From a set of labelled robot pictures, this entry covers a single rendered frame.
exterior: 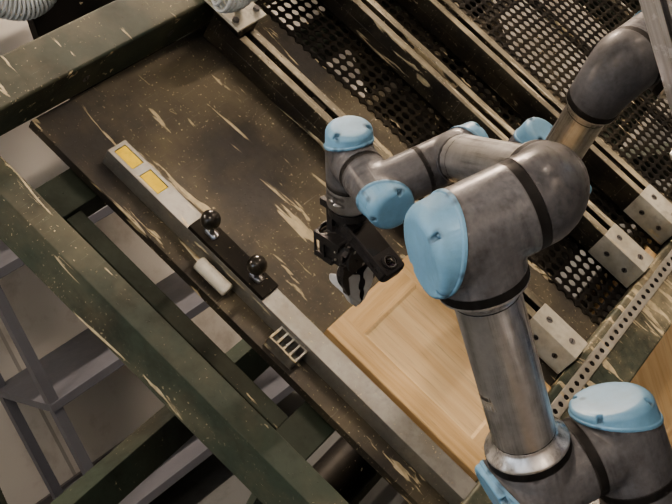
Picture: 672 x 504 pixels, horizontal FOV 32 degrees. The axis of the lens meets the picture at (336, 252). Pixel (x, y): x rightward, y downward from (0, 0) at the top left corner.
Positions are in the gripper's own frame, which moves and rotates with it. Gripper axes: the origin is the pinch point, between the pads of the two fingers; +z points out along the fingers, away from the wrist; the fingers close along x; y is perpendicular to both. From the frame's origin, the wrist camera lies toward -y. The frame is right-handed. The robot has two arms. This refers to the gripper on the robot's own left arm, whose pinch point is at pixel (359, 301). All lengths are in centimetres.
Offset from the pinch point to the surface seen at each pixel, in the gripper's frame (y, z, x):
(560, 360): -12, 42, -48
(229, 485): 129, 221, -62
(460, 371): -2.3, 36.2, -26.8
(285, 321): 19.4, 17.6, 0.1
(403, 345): 7.1, 30.2, -19.9
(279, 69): 63, -1, -41
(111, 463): 85, 109, 7
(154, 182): 52, 0, 3
